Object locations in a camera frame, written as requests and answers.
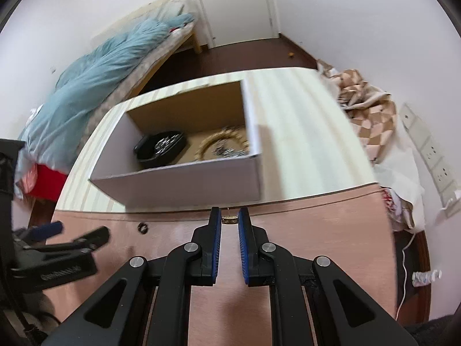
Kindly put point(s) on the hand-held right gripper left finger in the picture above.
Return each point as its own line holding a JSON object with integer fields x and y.
{"x": 217, "y": 245}

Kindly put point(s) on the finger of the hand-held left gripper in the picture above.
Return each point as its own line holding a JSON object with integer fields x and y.
{"x": 92, "y": 238}
{"x": 50, "y": 229}

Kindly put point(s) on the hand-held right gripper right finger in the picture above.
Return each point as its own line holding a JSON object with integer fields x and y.
{"x": 243, "y": 248}

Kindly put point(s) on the white cardboard box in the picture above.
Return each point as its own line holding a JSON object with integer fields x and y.
{"x": 180, "y": 191}

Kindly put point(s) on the black fitness band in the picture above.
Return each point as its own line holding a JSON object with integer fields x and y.
{"x": 158, "y": 160}

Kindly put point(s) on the bed with red sheet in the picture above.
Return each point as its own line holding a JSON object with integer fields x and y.
{"x": 46, "y": 183}

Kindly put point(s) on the pink suede mat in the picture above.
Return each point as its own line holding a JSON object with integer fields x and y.
{"x": 324, "y": 223}

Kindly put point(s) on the red patterned cloth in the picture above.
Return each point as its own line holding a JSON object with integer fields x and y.
{"x": 390, "y": 205}

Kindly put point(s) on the light blue duvet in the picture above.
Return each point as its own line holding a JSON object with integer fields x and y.
{"x": 90, "y": 79}

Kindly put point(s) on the white cloth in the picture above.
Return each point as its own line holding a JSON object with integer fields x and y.
{"x": 396, "y": 176}

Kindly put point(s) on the crumpled plastic bottle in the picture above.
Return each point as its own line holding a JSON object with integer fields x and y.
{"x": 425, "y": 277}

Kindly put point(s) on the checkered beige blanket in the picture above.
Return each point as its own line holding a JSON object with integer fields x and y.
{"x": 374, "y": 115}

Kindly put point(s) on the white door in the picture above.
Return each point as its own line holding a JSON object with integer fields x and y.
{"x": 237, "y": 7}

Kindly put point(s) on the white wall socket panel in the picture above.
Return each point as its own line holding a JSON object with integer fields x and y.
{"x": 432, "y": 151}

